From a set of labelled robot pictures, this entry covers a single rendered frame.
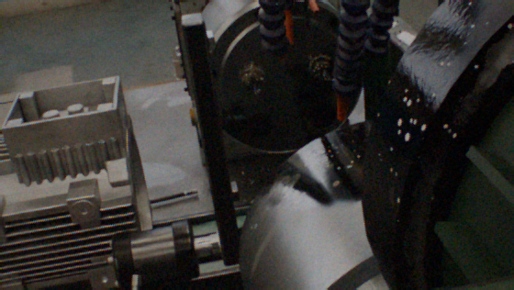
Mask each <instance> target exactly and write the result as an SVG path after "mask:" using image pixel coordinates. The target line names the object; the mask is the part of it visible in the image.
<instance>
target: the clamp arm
mask: <svg viewBox="0 0 514 290"><path fill-rule="evenodd" d="M180 20H181V26H182V31H183V34H184V44H185V52H186V56H187V61H188V66H189V70H190V74H191V84H192V88H193V93H194V98H195V102H196V115H197V119H198V125H199V129H200V133H201V138H202V143H203V152H204V156H205V161H206V166H207V174H208V179H209V188H210V193H211V196H212V201H213V207H214V210H215V215H216V224H217V229H218V230H217V234H211V235H210V236H209V237H210V238H215V237H216V236H217V235H218V240H217V239H213V240H211V242H210V243H211V244H212V247H216V246H218V245H219V249H220V250H219V249H216V250H213V251H212V253H214V254H216V255H220V254H218V253H221V257H222V260H223V264H224V266H226V267H229V266H232V265H236V264H240V263H239V247H240V234H239V230H238V224H237V219H236V214H235V209H234V202H236V201H240V196H239V191H238V188H237V185H236V182H231V181H230V179H229V169H228V159H227V154H226V150H225V144H224V139H223V134H222V129H221V118H220V114H219V109H218V100H217V94H216V89H215V79H214V74H213V69H212V63H211V59H210V54H209V50H215V49H216V41H215V37H214V34H213V31H207V30H206V24H205V21H204V16H203V14H193V15H184V16H181V17H180Z"/></svg>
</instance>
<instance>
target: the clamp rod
mask: <svg viewBox="0 0 514 290"><path fill-rule="evenodd" d="M213 239H217V240H218V235H217V236H216V237H215V238H210V237H209V236H207V237H204V238H200V237H199V238H194V242H195V247H196V255H197V258H201V257H205V256H209V255H216V254H214V253H212V251H213V250H216V249H219V245H218V246H216V247H212V244H211V243H210V242H211V240H213ZM219 250H220V249H219Z"/></svg>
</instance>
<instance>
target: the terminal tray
mask: <svg viewBox="0 0 514 290"><path fill-rule="evenodd" d="M108 79H112V80H113V81H112V82H110V83H106V80H108ZM24 94H29V96H26V97H23V95H24ZM103 105H109V106H108V107H102V106H103ZM12 120H17V123H15V124H10V122H11V121H12ZM128 127H130V123H129V116H128V113H127V109H126V103H125V96H124V93H123V88H122V85H121V82H120V78H119V76H113V77H108V78H103V79H98V80H93V81H89V82H84V83H79V84H66V85H61V86H55V87H51V88H46V89H41V90H37V91H27V92H23V93H18V94H17V97H16V98H15V100H14V102H13V105H12V106H11V108H10V110H9V112H8V115H7V117H6V120H5V121H4V123H3V126H2V127H1V131H2V133H3V138H4V141H5V144H6V147H7V152H8V155H9V157H10V160H11V162H12V163H13V166H14V168H15V171H16V173H17V178H18V182H19V183H20V184H24V185H25V186H26V187H29V186H31V184H32V183H33V182H36V183H37V184H43V180H46V179H48V181H49V183H50V184H51V183H53V181H54V179H55V178H59V179H60V180H61V181H64V179H66V176H69V175H70V176H71V178H72V179H76V177H77V175H78V173H81V174H82V175H83V176H84V177H86V176H88V174H89V173H90V172H94V173H95V174H100V173H101V170H104V169H105V170H106V172H107V167H106V162H110V161H113V160H118V159H124V158H125V159H127V161H128V162H129V158H130V130H129V131H128V147H127V130H128Z"/></svg>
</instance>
